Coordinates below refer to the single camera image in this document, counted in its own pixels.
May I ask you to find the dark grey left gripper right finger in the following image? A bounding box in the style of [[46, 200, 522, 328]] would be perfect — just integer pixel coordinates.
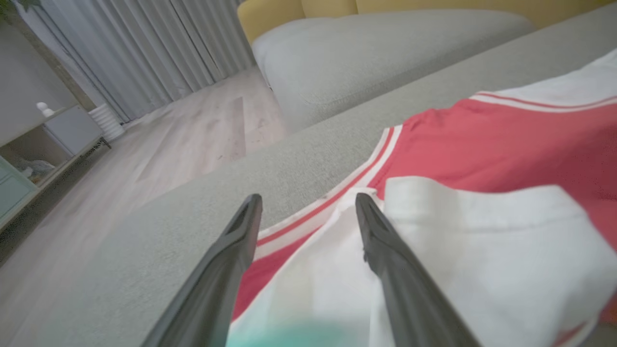
[[355, 193, 483, 347]]

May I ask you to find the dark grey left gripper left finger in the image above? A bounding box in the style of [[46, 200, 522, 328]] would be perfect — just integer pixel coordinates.
[[142, 194, 264, 347]]

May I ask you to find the red white basketball jersey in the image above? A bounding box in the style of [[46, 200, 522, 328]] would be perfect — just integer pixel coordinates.
[[226, 48, 617, 347]]

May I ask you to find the white ribbed plant pot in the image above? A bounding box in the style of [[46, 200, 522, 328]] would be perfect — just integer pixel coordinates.
[[88, 103, 126, 142]]

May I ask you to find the mint and grey TV cabinet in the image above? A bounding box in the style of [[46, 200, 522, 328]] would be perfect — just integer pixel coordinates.
[[0, 104, 112, 232]]

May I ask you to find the grey plush toy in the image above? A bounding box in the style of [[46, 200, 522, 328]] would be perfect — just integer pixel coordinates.
[[14, 158, 56, 184]]

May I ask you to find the yellow and grey sofa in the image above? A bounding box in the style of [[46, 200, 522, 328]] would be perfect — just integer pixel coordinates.
[[237, 0, 617, 133]]

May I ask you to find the grey pleated curtain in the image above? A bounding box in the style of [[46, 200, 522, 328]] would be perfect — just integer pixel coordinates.
[[14, 0, 256, 124]]

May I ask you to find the green leafy indoor tree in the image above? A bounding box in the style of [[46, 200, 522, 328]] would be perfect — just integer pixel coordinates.
[[0, 0, 97, 111]]

